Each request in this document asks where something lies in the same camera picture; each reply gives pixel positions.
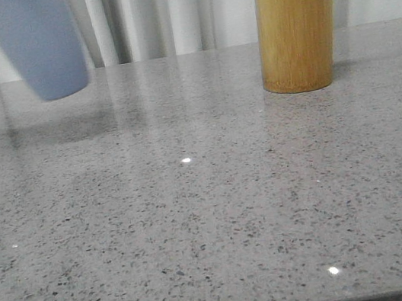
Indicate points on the blue plastic cup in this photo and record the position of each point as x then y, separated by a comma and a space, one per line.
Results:
40, 40

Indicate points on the bamboo wooden cup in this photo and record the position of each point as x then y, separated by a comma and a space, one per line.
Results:
296, 44

